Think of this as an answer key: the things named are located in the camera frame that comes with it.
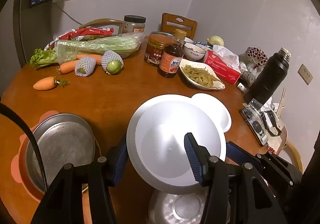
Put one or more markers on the grey refrigerator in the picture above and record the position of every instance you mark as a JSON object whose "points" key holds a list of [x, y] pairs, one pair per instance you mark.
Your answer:
{"points": [[24, 28]]}

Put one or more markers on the wall power outlet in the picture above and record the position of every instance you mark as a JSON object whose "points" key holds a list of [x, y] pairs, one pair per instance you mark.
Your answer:
{"points": [[305, 74]]}

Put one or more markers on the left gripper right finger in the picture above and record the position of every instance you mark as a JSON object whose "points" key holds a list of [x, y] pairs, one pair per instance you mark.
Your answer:
{"points": [[210, 171]]}

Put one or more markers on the curved wooden chair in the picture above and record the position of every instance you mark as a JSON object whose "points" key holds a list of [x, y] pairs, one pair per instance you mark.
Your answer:
{"points": [[104, 21]]}

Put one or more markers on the middle carrot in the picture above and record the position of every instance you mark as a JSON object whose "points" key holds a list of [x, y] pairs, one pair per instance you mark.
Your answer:
{"points": [[67, 67]]}

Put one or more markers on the large instant noodle bowl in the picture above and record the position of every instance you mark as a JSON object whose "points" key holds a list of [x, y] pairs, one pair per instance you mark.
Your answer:
{"points": [[155, 141]]}

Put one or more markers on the pink crab shaped plate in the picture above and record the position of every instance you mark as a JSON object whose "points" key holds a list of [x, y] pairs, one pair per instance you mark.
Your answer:
{"points": [[19, 170]]}

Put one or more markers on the black thermos flask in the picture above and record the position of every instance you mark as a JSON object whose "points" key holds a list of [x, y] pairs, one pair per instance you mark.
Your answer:
{"points": [[273, 73]]}

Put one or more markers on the yellow shell shaped plate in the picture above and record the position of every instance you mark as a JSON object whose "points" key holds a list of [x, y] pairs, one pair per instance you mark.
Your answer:
{"points": [[98, 153]]}

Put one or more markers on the clear jar black lid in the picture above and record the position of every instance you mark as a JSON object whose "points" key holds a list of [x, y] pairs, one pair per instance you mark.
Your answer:
{"points": [[133, 23]]}

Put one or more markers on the yellow tape roll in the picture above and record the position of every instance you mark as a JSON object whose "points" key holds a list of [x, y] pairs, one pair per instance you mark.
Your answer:
{"points": [[215, 40]]}

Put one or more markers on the red snack bag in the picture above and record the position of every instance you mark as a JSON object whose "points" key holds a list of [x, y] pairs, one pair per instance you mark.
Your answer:
{"points": [[84, 34]]}

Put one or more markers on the right netted green fruit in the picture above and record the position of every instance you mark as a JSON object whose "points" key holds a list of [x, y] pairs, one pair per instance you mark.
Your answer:
{"points": [[111, 62]]}

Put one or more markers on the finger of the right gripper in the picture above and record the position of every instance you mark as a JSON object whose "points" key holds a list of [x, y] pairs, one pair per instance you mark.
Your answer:
{"points": [[240, 156], [272, 161]]}

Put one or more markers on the small white bottle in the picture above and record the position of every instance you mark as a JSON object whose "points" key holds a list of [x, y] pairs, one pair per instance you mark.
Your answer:
{"points": [[241, 87]]}

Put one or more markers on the red sauce jar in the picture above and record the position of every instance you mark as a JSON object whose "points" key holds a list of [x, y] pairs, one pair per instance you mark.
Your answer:
{"points": [[157, 42]]}

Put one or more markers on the white plate of vegetables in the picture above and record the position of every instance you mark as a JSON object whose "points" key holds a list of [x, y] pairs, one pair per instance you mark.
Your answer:
{"points": [[200, 75]]}

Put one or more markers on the netted green fruit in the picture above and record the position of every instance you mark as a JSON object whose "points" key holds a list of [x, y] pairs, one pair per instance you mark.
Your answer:
{"points": [[111, 62], [85, 66]]}

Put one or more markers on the red tissue box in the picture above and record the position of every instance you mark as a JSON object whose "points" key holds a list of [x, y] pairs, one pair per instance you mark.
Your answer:
{"points": [[224, 63]]}

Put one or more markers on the bagged celery bunch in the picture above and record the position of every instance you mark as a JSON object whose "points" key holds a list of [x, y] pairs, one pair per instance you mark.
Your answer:
{"points": [[63, 51]]}

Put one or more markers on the left netted green fruit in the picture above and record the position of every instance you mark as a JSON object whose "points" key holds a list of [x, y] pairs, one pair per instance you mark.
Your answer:
{"points": [[85, 66]]}

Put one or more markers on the small instant noodle bowl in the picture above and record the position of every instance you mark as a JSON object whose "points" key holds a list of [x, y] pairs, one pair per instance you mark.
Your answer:
{"points": [[215, 109]]}

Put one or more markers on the round metal pan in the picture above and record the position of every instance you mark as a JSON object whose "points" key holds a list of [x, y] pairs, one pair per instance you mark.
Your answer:
{"points": [[64, 138]]}

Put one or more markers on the red white patterned ornament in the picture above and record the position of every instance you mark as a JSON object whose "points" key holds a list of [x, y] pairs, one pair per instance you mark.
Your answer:
{"points": [[257, 55]]}

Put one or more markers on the stainless steel bowl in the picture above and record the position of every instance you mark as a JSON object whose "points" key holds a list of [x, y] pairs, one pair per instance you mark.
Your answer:
{"points": [[172, 208]]}

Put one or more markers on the dark soy sauce bottle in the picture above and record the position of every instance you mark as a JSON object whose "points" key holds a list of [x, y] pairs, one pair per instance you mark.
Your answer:
{"points": [[172, 55]]}

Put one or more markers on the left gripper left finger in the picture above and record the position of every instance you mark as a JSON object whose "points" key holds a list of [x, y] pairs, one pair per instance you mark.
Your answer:
{"points": [[106, 172]]}

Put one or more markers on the carrot in front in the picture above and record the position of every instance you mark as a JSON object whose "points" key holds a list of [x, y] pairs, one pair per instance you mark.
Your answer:
{"points": [[49, 83]]}

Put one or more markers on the white ceramic bowl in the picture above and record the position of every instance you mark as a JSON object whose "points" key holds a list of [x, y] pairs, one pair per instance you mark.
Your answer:
{"points": [[193, 52]]}

